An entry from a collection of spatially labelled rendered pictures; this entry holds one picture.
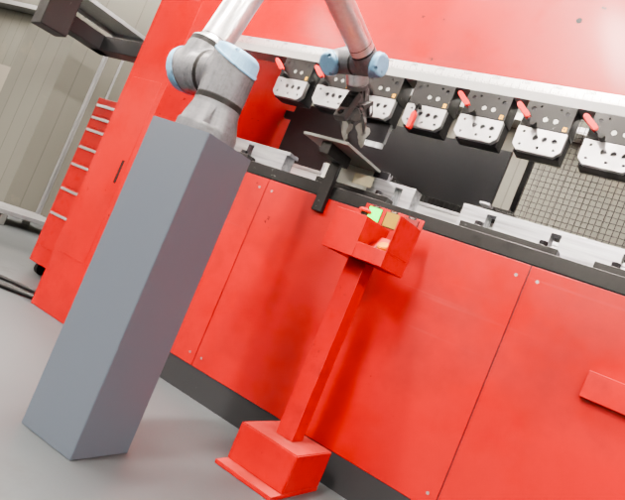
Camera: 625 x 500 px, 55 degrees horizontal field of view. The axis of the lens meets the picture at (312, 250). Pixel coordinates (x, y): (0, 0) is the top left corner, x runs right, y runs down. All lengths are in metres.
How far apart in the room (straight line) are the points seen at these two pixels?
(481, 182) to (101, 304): 1.66
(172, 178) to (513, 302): 0.97
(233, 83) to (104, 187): 1.26
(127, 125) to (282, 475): 1.59
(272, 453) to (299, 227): 0.78
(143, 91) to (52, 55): 3.89
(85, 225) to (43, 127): 3.73
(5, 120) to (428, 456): 5.61
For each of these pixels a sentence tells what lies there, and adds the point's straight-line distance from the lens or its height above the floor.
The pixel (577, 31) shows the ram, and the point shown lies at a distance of 2.13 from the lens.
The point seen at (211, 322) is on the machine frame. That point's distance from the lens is 2.18.
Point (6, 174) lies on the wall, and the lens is 6.35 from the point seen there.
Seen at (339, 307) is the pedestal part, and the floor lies 0.52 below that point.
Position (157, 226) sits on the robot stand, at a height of 0.54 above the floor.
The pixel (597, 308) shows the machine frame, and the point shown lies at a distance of 1.71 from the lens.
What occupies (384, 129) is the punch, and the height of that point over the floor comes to 1.15.
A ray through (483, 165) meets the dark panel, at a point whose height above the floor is 1.26.
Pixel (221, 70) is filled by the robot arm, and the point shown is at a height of 0.93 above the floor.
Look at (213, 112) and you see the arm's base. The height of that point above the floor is 0.83.
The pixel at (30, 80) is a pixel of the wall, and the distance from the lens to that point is 6.58.
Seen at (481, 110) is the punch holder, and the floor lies 1.28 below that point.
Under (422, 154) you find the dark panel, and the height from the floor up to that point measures 1.24.
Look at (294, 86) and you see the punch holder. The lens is 2.45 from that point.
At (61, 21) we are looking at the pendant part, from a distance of 2.92.
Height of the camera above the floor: 0.58
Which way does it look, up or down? 2 degrees up
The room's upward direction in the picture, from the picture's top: 23 degrees clockwise
